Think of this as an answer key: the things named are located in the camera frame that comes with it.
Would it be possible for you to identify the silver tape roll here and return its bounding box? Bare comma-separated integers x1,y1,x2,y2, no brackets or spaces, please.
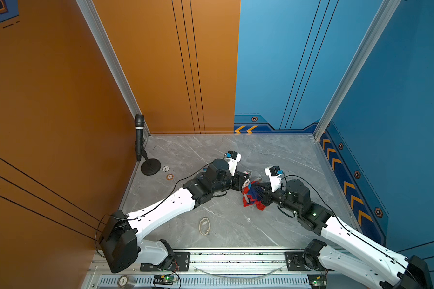
117,275,136,289

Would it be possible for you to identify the red and blue cloth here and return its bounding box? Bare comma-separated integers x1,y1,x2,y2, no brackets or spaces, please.
242,181,266,211

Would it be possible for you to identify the black microphone on stand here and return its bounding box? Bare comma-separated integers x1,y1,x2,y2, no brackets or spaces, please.
135,114,161,176

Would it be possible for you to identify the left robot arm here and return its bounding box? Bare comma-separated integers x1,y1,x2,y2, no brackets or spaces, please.
98,159,249,273

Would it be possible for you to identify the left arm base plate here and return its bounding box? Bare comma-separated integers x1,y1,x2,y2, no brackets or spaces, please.
140,252,190,272

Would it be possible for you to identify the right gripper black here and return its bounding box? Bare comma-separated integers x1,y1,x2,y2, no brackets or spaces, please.
252,182,301,217

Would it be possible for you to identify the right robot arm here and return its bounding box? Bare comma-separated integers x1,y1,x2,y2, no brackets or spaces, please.
259,179,434,289

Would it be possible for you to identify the green circuit board right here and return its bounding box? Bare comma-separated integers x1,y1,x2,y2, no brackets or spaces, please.
307,274,327,289

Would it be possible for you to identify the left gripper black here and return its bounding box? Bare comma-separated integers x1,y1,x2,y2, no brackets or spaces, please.
210,170,250,195

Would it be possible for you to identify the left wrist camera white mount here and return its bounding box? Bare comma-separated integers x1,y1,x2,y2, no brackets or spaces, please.
223,151,242,176

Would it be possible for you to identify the green circuit board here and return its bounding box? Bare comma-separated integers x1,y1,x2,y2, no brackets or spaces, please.
152,274,180,289
307,274,327,289

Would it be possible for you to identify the green circuit board left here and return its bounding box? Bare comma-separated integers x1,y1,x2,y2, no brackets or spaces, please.
152,274,180,289

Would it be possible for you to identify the pink white watch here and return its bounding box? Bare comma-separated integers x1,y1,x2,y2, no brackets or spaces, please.
242,179,251,190

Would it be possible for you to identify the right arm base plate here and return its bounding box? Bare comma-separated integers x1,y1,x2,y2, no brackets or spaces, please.
284,251,319,272

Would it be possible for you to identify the beige band watch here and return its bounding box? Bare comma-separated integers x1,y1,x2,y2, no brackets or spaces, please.
198,217,210,236

